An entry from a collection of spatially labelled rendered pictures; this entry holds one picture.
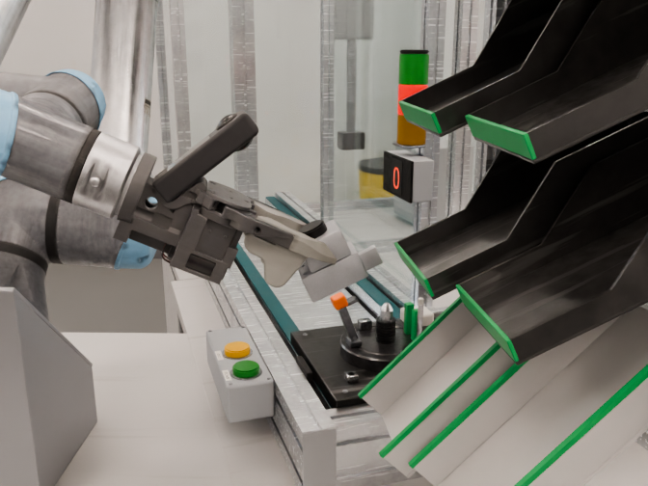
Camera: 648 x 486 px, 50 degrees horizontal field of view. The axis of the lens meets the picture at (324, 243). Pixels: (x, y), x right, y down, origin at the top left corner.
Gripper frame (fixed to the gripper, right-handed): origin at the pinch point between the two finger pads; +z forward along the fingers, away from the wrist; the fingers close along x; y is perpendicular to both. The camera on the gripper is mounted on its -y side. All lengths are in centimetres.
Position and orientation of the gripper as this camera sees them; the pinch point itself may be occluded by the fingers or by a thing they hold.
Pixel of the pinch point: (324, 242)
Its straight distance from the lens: 72.2
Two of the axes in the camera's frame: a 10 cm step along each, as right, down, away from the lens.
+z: 9.0, 3.7, 2.4
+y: -4.2, 8.9, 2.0
